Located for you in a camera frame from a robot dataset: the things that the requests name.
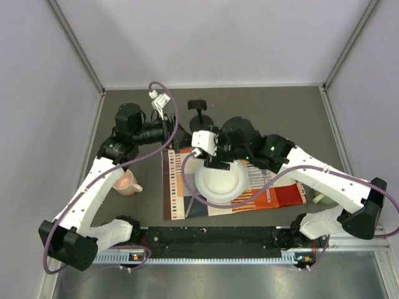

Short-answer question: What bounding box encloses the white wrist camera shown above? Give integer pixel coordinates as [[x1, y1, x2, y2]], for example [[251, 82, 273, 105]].
[[148, 90, 171, 120], [191, 130, 218, 156]]

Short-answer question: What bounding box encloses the green mug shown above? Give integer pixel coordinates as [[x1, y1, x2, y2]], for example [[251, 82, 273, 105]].
[[312, 192, 335, 206]]

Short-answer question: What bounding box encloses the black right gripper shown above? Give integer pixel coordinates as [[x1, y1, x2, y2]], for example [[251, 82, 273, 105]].
[[204, 126, 251, 169]]

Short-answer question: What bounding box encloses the colourful patterned placemat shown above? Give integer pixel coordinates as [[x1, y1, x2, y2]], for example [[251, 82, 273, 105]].
[[161, 148, 307, 221]]

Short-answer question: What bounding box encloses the grey slotted cable duct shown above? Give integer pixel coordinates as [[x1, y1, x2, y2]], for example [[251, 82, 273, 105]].
[[93, 249, 315, 265]]

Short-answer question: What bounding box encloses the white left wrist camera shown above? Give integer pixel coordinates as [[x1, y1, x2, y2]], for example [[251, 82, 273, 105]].
[[148, 90, 171, 120]]

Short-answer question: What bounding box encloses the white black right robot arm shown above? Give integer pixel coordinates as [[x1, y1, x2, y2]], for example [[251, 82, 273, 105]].
[[191, 116, 387, 247]]

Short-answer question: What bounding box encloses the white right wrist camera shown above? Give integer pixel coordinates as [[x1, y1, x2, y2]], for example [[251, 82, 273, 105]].
[[191, 130, 218, 156]]

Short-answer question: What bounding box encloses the pink handled knife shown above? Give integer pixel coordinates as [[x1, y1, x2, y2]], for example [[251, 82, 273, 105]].
[[185, 189, 198, 219]]

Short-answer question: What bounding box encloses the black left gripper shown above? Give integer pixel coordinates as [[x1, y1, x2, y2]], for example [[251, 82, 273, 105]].
[[132, 113, 194, 151]]

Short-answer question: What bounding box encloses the black phone stand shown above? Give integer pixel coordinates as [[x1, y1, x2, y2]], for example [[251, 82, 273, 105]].
[[188, 99, 214, 133]]

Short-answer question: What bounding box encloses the pink ceramic mug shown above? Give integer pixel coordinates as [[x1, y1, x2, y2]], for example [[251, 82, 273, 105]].
[[113, 169, 143, 196]]

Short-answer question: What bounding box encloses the white ceramic plate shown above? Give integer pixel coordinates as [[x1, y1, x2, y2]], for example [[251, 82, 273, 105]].
[[195, 161, 249, 204]]

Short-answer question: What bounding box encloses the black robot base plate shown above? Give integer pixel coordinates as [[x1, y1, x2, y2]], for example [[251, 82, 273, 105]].
[[105, 225, 330, 252]]

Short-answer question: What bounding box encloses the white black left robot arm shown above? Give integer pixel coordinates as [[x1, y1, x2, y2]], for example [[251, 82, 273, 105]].
[[39, 103, 181, 274]]

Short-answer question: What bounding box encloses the pink handled fork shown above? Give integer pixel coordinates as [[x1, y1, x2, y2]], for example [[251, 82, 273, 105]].
[[262, 170, 272, 203]]

